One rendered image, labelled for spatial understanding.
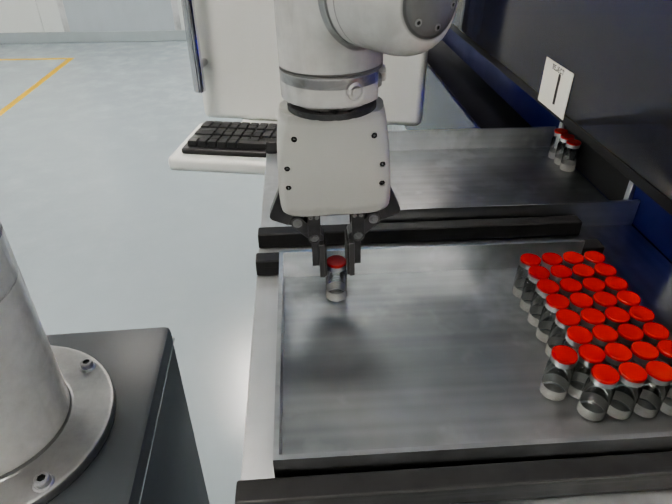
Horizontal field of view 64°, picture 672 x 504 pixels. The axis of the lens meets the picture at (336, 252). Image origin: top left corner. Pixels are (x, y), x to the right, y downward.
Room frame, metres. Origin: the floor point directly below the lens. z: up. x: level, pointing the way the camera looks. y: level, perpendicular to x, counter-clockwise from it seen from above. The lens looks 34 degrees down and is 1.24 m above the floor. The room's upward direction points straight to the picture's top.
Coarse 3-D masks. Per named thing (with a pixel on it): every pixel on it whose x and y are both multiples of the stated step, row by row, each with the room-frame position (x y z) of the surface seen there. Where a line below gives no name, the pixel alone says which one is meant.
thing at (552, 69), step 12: (552, 60) 0.75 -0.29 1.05; (552, 72) 0.74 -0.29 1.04; (564, 72) 0.71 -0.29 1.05; (552, 84) 0.73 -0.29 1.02; (564, 84) 0.70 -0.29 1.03; (540, 96) 0.76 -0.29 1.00; (552, 96) 0.73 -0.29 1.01; (564, 96) 0.69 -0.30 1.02; (552, 108) 0.72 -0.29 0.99; (564, 108) 0.69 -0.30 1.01
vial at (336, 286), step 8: (328, 272) 0.44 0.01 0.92; (336, 272) 0.44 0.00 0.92; (344, 272) 0.44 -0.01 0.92; (328, 280) 0.44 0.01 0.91; (336, 280) 0.44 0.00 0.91; (344, 280) 0.44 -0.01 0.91; (328, 288) 0.44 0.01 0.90; (336, 288) 0.44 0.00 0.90; (344, 288) 0.44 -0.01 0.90; (328, 296) 0.44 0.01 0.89; (336, 296) 0.44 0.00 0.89; (344, 296) 0.44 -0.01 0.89
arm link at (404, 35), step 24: (336, 0) 0.38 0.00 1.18; (360, 0) 0.35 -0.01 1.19; (384, 0) 0.34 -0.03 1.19; (408, 0) 0.35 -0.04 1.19; (432, 0) 0.35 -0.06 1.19; (456, 0) 0.37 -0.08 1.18; (336, 24) 0.38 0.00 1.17; (360, 24) 0.36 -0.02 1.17; (384, 24) 0.35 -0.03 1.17; (408, 24) 0.35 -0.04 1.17; (432, 24) 0.36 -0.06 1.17; (384, 48) 0.36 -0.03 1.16; (408, 48) 0.35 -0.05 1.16
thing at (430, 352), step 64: (384, 256) 0.49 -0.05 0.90; (448, 256) 0.50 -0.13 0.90; (512, 256) 0.50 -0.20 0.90; (320, 320) 0.41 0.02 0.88; (384, 320) 0.41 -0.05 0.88; (448, 320) 0.41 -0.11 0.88; (512, 320) 0.41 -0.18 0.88; (320, 384) 0.33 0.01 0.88; (384, 384) 0.33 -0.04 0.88; (448, 384) 0.33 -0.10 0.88; (512, 384) 0.33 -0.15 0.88; (320, 448) 0.26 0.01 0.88; (384, 448) 0.26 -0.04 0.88; (448, 448) 0.24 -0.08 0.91; (512, 448) 0.24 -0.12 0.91; (576, 448) 0.24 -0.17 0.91; (640, 448) 0.25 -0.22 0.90
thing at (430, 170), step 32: (480, 128) 0.85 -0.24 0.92; (512, 128) 0.85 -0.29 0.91; (544, 128) 0.86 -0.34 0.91; (416, 160) 0.80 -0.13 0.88; (448, 160) 0.80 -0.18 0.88; (480, 160) 0.80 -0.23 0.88; (512, 160) 0.80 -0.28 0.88; (544, 160) 0.80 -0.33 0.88; (416, 192) 0.69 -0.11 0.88; (448, 192) 0.69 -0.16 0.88; (480, 192) 0.69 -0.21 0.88; (512, 192) 0.69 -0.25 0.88; (544, 192) 0.69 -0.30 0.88; (576, 192) 0.69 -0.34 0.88; (608, 224) 0.60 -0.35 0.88
